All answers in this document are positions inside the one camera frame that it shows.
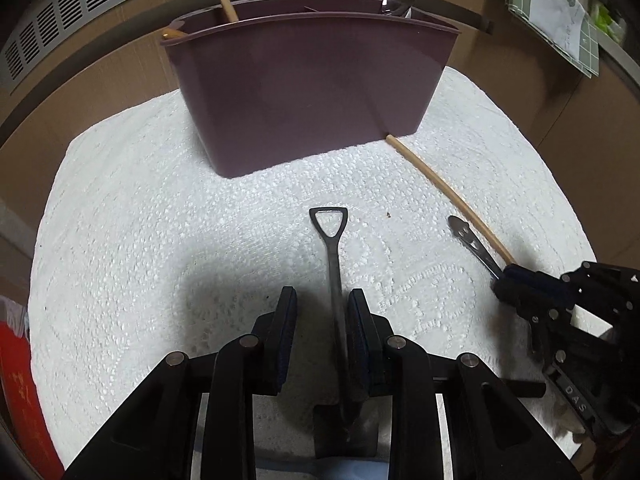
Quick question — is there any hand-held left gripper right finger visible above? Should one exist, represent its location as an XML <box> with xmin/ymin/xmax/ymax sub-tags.
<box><xmin>347</xmin><ymin>287</ymin><xmax>581</xmax><ymax>480</ymax></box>

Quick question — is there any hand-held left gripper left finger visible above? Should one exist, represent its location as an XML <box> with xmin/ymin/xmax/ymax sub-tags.
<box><xmin>62</xmin><ymin>286</ymin><xmax>298</xmax><ymax>480</ymax></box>

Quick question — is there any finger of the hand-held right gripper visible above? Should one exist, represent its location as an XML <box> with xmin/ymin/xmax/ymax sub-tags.
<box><xmin>492</xmin><ymin>277</ymin><xmax>548</xmax><ymax>321</ymax></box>
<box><xmin>502</xmin><ymin>265</ymin><xmax>576</xmax><ymax>308</ymax></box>

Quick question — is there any shovel-shaped metal spoon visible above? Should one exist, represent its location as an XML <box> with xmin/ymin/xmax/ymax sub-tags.
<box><xmin>308</xmin><ymin>206</ymin><xmax>382</xmax><ymax>461</ymax></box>

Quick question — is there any slotted spoon with black handle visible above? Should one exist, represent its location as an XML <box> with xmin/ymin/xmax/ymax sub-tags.
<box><xmin>447</xmin><ymin>214</ymin><xmax>504</xmax><ymax>281</ymax></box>

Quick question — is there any purple plastic utensil holder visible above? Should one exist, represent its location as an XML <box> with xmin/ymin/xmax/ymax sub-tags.
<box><xmin>160</xmin><ymin>0</ymin><xmax>462</xmax><ymax>180</ymax></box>

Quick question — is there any white textured towel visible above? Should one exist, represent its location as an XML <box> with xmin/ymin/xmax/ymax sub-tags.
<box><xmin>27</xmin><ymin>65</ymin><xmax>599</xmax><ymax>480</ymax></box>

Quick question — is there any red floor mat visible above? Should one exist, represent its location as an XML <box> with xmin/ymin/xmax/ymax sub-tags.
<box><xmin>0</xmin><ymin>320</ymin><xmax>66</xmax><ymax>480</ymax></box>

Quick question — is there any green checked dish towel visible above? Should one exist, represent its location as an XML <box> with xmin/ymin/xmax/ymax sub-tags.
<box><xmin>505</xmin><ymin>0</ymin><xmax>601</xmax><ymax>79</ymax></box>

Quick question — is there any green packet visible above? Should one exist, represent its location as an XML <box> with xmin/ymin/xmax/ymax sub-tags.
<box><xmin>589</xmin><ymin>0</ymin><xmax>627</xmax><ymax>45</ymax></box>

